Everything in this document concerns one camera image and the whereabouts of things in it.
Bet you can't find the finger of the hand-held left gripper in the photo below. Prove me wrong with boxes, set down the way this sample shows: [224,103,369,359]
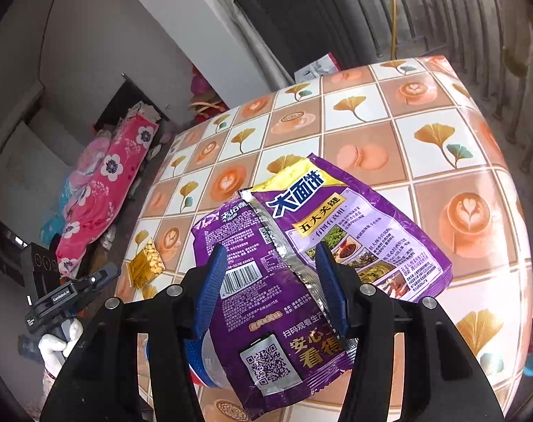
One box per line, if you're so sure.
[75,262,121,300]

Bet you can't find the black appliance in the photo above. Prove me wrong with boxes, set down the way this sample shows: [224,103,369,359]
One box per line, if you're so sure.
[22,242,65,304]

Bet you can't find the pink bag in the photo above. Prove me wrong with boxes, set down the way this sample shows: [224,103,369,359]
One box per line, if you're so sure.
[189,66,229,124]

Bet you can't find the purple noodle packet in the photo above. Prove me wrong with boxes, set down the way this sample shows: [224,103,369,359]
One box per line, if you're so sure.
[191,153,454,398]

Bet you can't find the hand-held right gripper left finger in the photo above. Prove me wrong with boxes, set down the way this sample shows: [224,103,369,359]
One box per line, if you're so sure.
[40,244,229,422]

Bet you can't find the small yellow packet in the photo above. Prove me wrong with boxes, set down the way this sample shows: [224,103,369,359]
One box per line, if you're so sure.
[128,239,166,288]

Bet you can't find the person's left hand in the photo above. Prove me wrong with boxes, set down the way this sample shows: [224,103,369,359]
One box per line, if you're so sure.
[38,319,83,371]

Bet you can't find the pink floral blanket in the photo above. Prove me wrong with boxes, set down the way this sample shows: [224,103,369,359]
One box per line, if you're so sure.
[40,112,159,277]

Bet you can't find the red and white box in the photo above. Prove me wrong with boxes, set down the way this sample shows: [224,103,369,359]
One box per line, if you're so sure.
[294,54,342,83]

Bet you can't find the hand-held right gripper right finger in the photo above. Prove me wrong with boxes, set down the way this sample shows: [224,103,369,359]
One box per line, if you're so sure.
[314,242,506,422]

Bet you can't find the patterned tablecloth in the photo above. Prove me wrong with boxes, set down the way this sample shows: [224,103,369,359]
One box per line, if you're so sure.
[117,55,533,422]

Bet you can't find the blue label plastic bottle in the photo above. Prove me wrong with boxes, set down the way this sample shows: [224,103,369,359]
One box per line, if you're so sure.
[183,330,232,390]

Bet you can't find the black fabric chair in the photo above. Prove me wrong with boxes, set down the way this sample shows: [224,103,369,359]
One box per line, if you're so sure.
[233,0,396,80]

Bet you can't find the metal railing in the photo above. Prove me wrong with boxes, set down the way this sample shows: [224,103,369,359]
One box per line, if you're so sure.
[398,0,533,97]

